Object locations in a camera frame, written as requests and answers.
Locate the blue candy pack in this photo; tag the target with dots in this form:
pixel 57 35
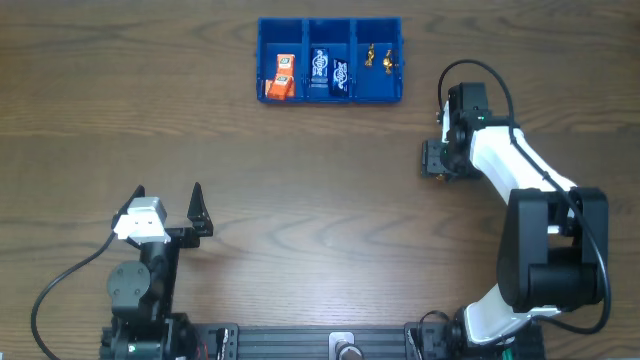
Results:
pixel 339 77
pixel 320 67

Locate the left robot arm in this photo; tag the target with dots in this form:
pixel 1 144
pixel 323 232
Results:
pixel 130 285

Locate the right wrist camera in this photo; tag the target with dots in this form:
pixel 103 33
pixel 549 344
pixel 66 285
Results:
pixel 445 122

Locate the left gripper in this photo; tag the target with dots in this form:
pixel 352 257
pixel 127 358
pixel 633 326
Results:
pixel 182 238

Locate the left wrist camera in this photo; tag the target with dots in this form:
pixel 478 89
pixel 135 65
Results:
pixel 142 220

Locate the orange candy box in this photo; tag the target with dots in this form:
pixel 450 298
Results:
pixel 286 63
pixel 279 87

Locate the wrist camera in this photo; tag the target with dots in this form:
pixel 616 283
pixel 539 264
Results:
pixel 445 122
pixel 142 220

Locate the blue tray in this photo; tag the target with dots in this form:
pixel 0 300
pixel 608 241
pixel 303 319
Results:
pixel 377 85

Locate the mounting rail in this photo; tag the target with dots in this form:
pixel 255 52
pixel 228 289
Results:
pixel 290 342

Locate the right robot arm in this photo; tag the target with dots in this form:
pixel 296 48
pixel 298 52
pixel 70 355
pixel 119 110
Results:
pixel 500 160

